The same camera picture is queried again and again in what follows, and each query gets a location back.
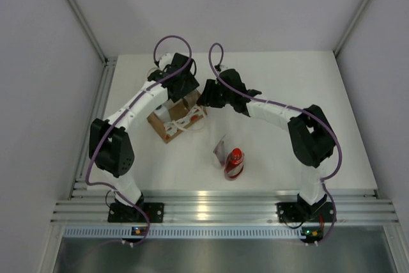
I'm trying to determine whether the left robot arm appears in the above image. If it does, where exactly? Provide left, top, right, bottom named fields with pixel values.
left=86, top=53, right=199, bottom=222

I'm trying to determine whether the red shampoo bottle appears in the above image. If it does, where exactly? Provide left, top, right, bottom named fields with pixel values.
left=224, top=148, right=245, bottom=180

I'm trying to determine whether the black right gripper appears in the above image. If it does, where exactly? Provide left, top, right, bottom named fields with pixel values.
left=197, top=80, right=234, bottom=109

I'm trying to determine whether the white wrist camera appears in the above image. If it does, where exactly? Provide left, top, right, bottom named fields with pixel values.
left=154, top=52, right=174, bottom=70
left=215, top=64, right=229, bottom=74

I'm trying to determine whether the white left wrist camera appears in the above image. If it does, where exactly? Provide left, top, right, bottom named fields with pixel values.
left=154, top=52, right=174, bottom=70

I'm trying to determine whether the clear plastic tube pack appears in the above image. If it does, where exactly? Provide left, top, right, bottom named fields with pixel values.
left=212, top=134, right=227, bottom=167

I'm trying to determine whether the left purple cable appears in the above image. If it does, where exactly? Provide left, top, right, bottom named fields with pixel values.
left=86, top=35, right=194, bottom=248

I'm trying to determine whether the burlap watermelon canvas bag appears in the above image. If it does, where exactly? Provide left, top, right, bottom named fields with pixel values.
left=147, top=94, right=206, bottom=144

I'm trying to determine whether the aluminium rail base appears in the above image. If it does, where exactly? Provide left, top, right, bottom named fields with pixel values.
left=50, top=189, right=399, bottom=226

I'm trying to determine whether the perforated cable duct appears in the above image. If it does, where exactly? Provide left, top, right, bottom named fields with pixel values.
left=63, top=226, right=319, bottom=239

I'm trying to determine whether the white bottle grey cap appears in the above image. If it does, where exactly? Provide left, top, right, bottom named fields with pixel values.
left=154, top=105, right=171, bottom=123

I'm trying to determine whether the clear bottle grey cap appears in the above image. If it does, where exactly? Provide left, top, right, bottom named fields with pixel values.
left=181, top=90, right=201, bottom=110

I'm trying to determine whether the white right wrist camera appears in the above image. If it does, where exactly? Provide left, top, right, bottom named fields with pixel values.
left=215, top=64, right=229, bottom=74

